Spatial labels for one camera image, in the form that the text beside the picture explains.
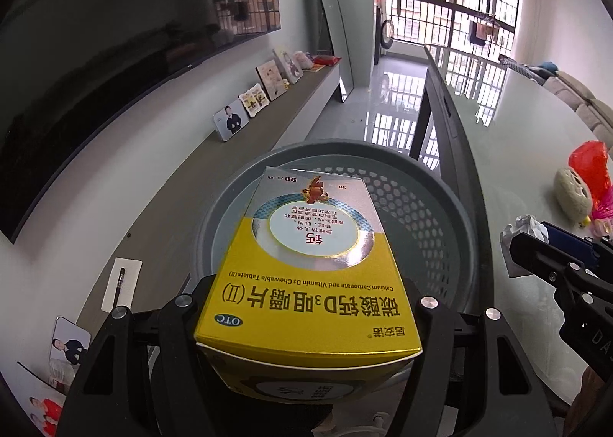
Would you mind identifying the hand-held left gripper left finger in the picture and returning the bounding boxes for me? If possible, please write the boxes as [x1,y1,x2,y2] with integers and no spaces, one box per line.
[56,274,231,437]

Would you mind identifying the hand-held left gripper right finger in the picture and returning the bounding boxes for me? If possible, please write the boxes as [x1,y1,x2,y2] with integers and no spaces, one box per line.
[383,276,559,437]

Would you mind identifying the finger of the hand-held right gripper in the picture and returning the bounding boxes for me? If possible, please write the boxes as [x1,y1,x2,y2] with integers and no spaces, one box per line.
[540,221,613,270]
[508,232,582,287]

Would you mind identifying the white tissue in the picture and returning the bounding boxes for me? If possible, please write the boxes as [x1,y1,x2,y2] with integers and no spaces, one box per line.
[500,214,549,275]

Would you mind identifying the cream round plush toy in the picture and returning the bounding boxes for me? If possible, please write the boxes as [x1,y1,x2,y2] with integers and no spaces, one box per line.
[554,167,593,220]

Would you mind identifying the grey perforated waste bin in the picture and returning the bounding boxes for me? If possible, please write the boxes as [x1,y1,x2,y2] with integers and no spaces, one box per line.
[189,141,481,318]

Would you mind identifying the yellow medicine box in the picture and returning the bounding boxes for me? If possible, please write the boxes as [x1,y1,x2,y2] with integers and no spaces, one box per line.
[194,166,423,403]

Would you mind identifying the person's right forearm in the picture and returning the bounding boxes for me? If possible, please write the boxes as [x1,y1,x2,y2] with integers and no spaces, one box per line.
[562,365,611,437]

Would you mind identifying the white lined notepad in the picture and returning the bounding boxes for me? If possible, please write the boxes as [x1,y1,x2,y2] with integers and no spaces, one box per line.
[102,257,143,311]

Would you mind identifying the black pen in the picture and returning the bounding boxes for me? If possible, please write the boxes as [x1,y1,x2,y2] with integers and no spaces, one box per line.
[112,268,126,311]

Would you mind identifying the red plastic bag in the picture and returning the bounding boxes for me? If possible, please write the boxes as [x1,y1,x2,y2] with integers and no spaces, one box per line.
[568,141,613,208]

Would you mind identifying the long wooden media cabinet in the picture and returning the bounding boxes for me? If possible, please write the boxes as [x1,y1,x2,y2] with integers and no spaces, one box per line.
[77,61,343,323]

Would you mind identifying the beige sofa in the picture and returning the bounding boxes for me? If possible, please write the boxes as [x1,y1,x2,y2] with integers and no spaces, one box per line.
[541,70,613,141]

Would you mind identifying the clear plastic item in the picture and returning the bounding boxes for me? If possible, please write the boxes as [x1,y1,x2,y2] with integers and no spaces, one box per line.
[48,360,77,392]

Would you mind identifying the grey cloth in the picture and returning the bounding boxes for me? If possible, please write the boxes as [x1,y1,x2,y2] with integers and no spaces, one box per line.
[498,54,542,83]

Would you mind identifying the photo with red clothes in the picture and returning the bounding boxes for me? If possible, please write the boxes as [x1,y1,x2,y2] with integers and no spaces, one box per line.
[16,363,68,437]

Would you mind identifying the clothes on drying rack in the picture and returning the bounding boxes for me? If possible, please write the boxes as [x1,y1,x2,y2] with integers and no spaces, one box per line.
[469,18,501,47]

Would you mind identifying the large curved television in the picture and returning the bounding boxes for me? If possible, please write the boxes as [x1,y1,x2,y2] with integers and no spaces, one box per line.
[0,0,283,243]

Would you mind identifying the washing machine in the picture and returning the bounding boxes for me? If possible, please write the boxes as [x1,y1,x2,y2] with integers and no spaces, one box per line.
[376,0,396,65]

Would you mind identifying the tall leaning mirror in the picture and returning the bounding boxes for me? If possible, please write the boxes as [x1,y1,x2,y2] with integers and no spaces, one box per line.
[302,0,355,103]

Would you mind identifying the rounded portrait photo frame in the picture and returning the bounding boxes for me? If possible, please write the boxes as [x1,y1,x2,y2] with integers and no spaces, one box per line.
[50,317,92,380]

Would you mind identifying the black frame glass table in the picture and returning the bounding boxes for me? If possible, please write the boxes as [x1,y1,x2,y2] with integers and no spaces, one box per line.
[409,45,613,419]

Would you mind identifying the photo frame with dark suit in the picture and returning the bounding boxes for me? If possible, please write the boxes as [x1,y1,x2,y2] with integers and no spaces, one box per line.
[213,99,250,143]

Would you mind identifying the scalloped photo frame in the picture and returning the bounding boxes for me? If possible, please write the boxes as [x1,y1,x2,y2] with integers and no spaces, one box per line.
[238,82,270,118]

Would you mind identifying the pale rectangular photo frame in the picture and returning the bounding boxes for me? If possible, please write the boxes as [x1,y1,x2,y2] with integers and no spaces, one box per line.
[256,59,288,101]

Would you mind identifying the grey bordered photo frame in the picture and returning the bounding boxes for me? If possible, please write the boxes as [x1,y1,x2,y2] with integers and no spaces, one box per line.
[273,46,304,83]

